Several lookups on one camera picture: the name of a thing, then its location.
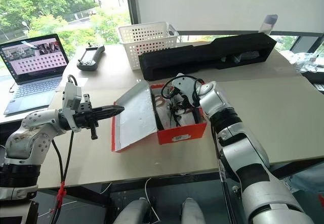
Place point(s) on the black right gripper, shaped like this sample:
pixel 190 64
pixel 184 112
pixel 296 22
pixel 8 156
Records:
pixel 186 100

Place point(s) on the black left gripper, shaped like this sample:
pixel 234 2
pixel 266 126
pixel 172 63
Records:
pixel 84 119

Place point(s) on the red cardboard shoebox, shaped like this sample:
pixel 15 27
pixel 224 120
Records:
pixel 182 135

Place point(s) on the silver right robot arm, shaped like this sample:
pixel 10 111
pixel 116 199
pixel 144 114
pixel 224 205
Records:
pixel 253 153

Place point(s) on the grey open laptop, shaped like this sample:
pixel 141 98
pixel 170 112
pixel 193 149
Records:
pixel 33 82

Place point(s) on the white sneaker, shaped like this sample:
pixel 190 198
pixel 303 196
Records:
pixel 187 119
pixel 162 112

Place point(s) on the dark grey remote controller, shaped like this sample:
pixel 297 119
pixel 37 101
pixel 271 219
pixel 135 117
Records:
pixel 89 57

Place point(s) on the long black foam tray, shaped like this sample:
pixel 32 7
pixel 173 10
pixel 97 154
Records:
pixel 192 57

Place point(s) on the white perforated plastic basket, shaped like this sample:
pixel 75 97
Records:
pixel 146 42

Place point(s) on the grey rounded shape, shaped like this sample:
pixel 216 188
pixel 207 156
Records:
pixel 193 212
pixel 134 212

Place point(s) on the white window blind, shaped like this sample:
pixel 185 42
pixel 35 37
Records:
pixel 215 4

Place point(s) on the clear bottle with dark cap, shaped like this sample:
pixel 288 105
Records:
pixel 268 23

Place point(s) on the clear plastic bag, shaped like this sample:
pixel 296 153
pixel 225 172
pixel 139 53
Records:
pixel 303 59

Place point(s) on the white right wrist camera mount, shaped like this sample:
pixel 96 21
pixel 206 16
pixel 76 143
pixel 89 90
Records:
pixel 183 83

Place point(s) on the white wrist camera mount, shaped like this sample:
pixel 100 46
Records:
pixel 183 83
pixel 71 100

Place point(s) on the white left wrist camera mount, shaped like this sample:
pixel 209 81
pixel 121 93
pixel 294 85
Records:
pixel 71 100

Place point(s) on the black table frame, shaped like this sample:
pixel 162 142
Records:
pixel 177 182

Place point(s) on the black window frame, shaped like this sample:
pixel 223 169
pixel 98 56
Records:
pixel 132 4

